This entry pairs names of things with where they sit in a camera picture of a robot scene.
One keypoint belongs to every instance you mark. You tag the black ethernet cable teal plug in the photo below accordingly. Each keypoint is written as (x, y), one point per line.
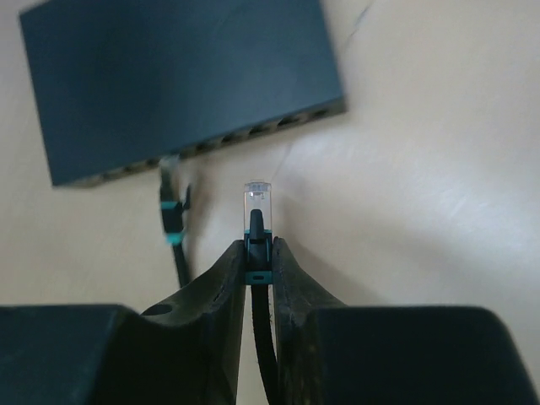
(258, 245)

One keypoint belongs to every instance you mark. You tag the small black network switch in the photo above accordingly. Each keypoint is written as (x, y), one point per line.
(120, 83)

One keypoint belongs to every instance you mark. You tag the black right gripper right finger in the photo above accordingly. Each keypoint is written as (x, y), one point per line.
(332, 353)

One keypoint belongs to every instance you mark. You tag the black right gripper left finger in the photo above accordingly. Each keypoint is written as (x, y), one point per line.
(183, 350)

